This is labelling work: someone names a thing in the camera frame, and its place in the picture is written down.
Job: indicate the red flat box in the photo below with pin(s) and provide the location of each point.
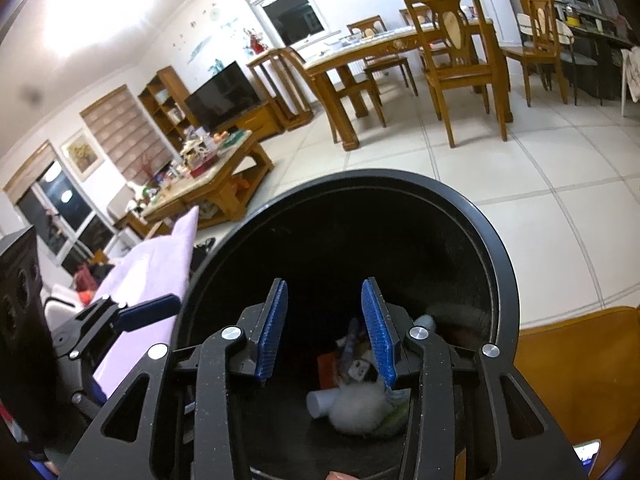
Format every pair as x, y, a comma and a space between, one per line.
204, 171

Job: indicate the wooden dining table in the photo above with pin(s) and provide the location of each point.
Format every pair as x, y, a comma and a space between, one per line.
350, 55

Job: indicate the purple tablecloth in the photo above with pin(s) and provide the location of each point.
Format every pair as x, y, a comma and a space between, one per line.
150, 270

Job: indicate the white ornate fruit stand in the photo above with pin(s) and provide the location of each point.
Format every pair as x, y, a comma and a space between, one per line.
197, 152

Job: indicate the wooden armchair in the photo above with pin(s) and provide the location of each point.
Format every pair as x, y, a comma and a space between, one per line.
125, 215

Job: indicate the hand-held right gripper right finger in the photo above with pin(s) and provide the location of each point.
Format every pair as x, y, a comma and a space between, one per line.
377, 330

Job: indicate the white cylindrical container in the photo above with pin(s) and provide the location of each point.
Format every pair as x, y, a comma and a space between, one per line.
322, 403

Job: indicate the striped roller blind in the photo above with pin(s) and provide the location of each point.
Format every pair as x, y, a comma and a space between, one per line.
125, 135

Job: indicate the yellow-green paper packet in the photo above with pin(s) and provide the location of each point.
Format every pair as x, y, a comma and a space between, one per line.
397, 415

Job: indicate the brown wooden furniture piece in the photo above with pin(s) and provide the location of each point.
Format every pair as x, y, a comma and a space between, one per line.
575, 370

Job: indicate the bright ceiling light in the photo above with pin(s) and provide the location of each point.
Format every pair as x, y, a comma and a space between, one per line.
90, 5

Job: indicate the white goose plush toy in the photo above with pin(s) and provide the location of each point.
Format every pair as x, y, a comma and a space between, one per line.
136, 195

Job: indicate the wooden coffee table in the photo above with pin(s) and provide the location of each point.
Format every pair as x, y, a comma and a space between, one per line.
230, 160

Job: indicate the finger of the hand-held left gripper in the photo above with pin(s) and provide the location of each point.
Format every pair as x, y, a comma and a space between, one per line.
82, 382
150, 310

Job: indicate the red flower vase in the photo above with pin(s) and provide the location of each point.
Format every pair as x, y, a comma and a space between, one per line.
256, 42

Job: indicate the white sofa cushion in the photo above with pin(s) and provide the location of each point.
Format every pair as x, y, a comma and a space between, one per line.
60, 302

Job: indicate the person's right hand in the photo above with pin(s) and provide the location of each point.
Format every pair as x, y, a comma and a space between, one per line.
340, 476

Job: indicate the dark clothes pile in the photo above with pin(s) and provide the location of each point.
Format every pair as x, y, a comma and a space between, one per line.
92, 270

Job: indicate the black television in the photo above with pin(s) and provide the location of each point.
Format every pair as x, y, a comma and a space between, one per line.
222, 95

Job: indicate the dark sideboard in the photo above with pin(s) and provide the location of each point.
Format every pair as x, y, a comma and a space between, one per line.
600, 60

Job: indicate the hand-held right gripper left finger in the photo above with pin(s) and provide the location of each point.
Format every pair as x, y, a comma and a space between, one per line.
272, 330

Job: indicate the wooden bookshelf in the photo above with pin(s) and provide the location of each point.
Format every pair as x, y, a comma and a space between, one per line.
150, 100

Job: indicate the wooden television stand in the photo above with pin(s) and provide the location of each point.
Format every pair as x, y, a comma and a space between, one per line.
260, 120

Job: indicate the tall wooden plant stand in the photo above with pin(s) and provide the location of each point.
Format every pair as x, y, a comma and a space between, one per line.
280, 85

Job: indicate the framed sunflower painting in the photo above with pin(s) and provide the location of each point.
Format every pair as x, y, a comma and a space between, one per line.
82, 155

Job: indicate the black trash bin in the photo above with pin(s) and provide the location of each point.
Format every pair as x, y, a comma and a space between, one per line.
450, 260

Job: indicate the dark night window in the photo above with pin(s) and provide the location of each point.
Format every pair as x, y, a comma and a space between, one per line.
285, 10

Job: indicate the balcony glass door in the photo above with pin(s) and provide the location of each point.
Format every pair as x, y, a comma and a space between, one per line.
50, 210

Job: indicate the smartphone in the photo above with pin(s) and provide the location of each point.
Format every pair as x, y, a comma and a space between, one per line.
587, 451

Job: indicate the large red carton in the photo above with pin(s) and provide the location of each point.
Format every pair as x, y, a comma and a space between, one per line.
330, 370

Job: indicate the white fluffy plush toy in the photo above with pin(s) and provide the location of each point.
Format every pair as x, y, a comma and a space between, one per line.
357, 410

